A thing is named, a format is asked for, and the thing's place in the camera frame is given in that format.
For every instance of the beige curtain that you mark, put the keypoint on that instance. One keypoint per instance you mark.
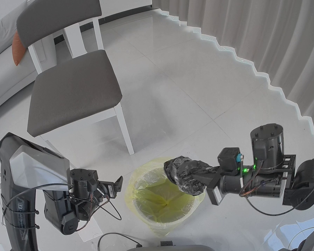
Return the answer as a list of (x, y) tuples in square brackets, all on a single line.
[(251, 22)]

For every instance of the yellow plastic bag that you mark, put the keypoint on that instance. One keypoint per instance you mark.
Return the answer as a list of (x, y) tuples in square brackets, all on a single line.
[(170, 196)]

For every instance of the grey and white chair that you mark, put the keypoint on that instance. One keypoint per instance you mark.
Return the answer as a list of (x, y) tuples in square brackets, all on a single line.
[(73, 87)]

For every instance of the orange cushion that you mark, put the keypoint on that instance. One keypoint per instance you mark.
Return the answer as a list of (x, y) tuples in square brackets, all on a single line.
[(18, 48)]

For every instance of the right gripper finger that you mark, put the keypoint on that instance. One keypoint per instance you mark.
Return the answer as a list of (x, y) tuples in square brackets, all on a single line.
[(204, 179)]

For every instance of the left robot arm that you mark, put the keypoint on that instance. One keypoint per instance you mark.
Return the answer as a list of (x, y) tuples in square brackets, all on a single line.
[(36, 163)]

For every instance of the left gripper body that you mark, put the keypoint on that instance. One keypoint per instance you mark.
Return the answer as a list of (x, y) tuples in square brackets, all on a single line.
[(107, 191)]

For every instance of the grey sofa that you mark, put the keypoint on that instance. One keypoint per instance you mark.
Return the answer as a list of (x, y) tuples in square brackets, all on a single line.
[(2, 72)]

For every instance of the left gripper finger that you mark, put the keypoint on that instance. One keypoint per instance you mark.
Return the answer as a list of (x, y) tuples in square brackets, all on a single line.
[(119, 183)]

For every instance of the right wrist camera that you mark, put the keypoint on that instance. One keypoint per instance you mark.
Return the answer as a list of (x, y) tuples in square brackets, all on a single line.
[(227, 157)]

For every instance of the white trash bin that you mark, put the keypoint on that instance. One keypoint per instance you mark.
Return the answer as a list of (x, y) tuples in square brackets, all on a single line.
[(144, 210)]

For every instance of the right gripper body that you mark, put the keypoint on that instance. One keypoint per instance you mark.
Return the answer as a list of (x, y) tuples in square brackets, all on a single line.
[(230, 186)]

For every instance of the black plastic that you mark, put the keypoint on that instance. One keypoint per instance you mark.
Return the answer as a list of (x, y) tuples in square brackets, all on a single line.
[(180, 166)]

